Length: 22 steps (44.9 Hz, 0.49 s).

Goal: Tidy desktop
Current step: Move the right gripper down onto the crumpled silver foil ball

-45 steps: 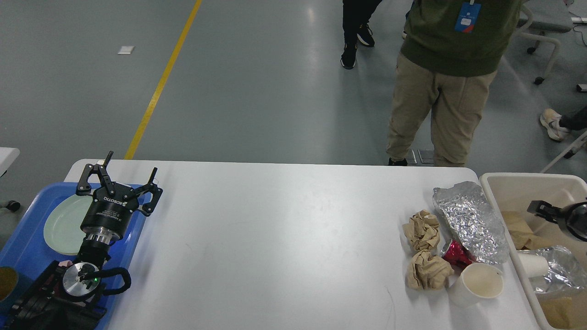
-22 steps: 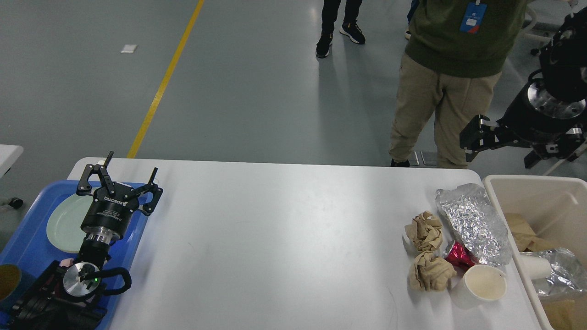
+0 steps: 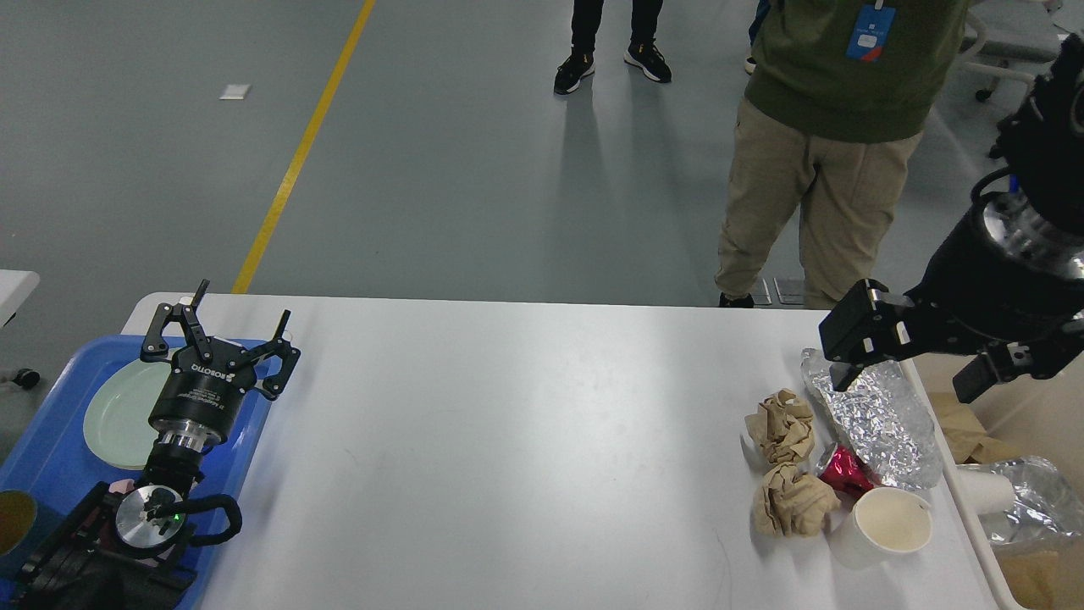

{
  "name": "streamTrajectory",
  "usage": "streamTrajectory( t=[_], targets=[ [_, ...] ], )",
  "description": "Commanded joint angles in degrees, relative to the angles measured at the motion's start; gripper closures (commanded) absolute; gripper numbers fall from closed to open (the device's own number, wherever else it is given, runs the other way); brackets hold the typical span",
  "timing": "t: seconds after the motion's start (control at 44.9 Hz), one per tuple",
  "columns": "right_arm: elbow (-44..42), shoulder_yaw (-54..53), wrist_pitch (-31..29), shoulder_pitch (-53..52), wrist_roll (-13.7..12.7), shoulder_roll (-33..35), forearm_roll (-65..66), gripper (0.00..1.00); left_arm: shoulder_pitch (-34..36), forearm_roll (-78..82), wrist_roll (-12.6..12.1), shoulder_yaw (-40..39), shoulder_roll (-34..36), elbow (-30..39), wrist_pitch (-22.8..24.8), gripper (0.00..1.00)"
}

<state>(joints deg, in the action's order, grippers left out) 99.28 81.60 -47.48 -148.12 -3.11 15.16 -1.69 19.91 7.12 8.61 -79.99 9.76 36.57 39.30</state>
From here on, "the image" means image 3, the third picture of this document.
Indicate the person in khaki trousers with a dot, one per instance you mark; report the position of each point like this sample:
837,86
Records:
834,109

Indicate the aluminium foil tray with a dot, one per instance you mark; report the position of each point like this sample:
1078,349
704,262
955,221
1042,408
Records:
1047,515

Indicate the brown paper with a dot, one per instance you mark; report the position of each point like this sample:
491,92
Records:
782,427
792,503

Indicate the upright white paper cup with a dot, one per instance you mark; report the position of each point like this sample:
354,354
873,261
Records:
885,523

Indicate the red foil wrapper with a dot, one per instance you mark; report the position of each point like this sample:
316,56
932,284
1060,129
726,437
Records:
843,471

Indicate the white paper cup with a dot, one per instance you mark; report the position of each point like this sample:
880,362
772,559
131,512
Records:
985,492
885,523

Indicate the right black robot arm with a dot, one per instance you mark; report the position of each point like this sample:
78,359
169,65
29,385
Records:
1042,147

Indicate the right white office chair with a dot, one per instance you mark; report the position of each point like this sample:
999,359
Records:
1002,34

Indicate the blue plastic tray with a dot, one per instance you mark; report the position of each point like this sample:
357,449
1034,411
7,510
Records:
53,463

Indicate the brown paper bag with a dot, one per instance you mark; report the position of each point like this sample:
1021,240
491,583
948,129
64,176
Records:
1031,577
968,441

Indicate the blue-grey mug yellow inside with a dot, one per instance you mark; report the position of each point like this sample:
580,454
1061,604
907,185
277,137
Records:
25,525

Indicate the light green plate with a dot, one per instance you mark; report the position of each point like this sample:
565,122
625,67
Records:
116,428

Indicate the pink mug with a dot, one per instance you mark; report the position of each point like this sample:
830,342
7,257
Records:
122,487

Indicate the aluminium foil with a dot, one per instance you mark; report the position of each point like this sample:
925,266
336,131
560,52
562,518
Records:
881,419

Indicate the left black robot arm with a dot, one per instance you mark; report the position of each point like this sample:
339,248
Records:
151,548

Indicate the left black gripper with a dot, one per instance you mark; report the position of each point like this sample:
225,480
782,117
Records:
203,394

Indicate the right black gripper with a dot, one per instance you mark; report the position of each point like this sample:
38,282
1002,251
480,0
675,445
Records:
1006,280

